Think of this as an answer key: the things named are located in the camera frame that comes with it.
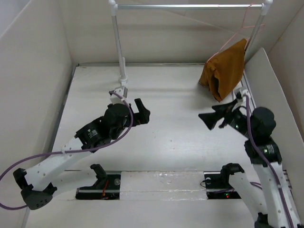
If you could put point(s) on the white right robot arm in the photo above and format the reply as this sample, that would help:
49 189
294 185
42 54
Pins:
269 201

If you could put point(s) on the white foam board strip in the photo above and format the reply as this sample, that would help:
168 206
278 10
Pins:
162 186

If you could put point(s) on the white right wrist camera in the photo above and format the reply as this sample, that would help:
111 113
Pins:
242 94

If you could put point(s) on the brown trousers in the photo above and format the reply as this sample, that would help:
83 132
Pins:
224 71

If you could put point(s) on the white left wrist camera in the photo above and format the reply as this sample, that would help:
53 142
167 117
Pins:
118 95

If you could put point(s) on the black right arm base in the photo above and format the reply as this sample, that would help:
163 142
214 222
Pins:
216 182

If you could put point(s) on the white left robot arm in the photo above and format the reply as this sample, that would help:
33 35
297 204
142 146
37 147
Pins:
51 177

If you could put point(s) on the silver white clothes rack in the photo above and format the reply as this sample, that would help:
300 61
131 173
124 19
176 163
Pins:
184 31

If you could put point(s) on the pink wire hanger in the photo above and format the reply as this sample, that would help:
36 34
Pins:
261 26

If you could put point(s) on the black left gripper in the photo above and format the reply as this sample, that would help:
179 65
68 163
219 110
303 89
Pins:
141 117

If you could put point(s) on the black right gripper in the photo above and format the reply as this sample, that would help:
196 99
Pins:
211 118

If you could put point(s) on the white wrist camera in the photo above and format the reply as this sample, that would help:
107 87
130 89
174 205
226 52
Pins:
242 94
118 95

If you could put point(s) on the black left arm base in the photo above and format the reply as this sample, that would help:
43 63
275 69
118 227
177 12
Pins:
107 186

